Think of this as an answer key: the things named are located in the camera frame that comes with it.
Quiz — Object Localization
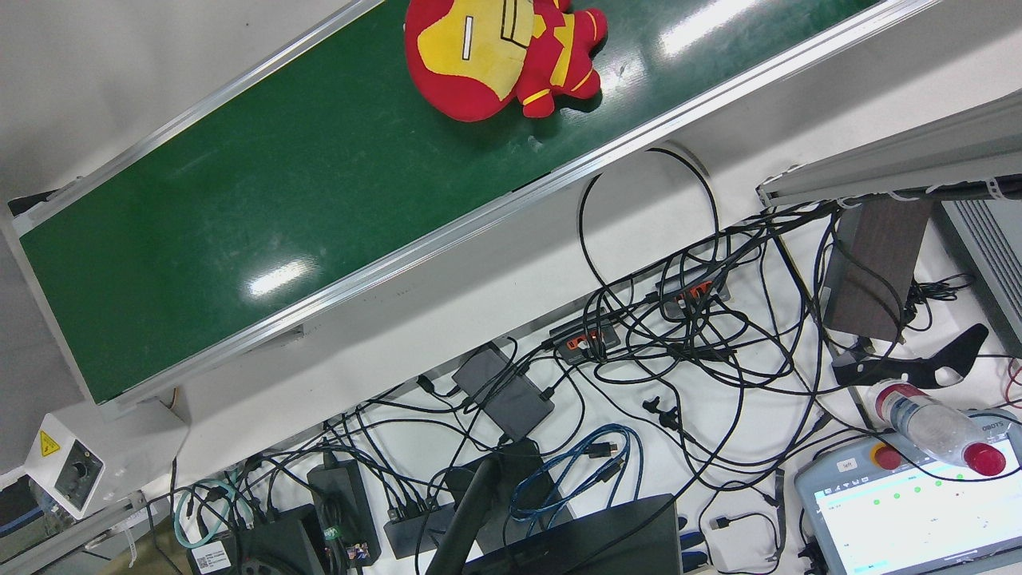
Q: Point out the red yellow plush toy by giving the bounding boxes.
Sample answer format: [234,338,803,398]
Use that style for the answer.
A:
[403,0,609,123]

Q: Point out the black orange USB hub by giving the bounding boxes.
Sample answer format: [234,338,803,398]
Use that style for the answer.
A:
[549,315,622,364]
[655,264,731,320]

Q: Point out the black power adapter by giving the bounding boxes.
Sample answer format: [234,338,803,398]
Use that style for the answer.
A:
[451,343,556,440]
[307,459,382,560]

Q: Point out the green conveyor belt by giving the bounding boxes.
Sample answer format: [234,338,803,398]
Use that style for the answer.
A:
[4,0,947,416]

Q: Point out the black port hub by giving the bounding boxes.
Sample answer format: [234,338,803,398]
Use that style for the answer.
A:
[383,499,456,560]

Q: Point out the black Huawei monitor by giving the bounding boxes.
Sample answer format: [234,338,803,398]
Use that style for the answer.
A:
[426,438,684,575]

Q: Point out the brown wood-grain box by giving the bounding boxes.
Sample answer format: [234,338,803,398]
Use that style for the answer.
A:
[821,196,935,344]

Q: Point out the black box with label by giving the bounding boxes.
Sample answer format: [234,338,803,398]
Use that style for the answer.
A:
[186,503,324,575]

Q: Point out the aluminium beam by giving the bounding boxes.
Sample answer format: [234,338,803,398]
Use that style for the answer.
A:
[756,88,1022,210]

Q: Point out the clear bottle red cap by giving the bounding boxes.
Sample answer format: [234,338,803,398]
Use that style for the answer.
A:
[870,379,1008,478]

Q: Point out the grey teach pendant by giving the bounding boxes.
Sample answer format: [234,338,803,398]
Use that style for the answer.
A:
[794,407,1022,575]

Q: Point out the grey vented device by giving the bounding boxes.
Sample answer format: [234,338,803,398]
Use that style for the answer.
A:
[930,196,1022,360]

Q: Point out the white conveyor control box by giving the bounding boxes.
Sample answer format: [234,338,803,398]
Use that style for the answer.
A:
[22,411,107,520]

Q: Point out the black cable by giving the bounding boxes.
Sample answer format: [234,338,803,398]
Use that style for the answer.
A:
[577,146,719,320]
[709,511,787,560]

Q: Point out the black cable connector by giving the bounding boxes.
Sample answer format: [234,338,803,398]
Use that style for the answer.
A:
[643,395,679,428]

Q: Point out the blue cable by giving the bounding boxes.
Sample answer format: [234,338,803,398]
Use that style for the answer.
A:
[509,423,644,524]

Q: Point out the blue handled pliers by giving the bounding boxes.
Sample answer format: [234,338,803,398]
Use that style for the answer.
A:
[679,515,711,572]

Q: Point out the black plastic bracket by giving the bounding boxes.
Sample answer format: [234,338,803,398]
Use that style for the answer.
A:
[830,323,991,391]

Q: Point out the teal cable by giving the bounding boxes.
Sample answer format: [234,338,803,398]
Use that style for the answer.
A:
[174,478,240,548]

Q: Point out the aluminium profile rail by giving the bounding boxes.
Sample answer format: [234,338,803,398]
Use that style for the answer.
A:
[0,491,172,575]

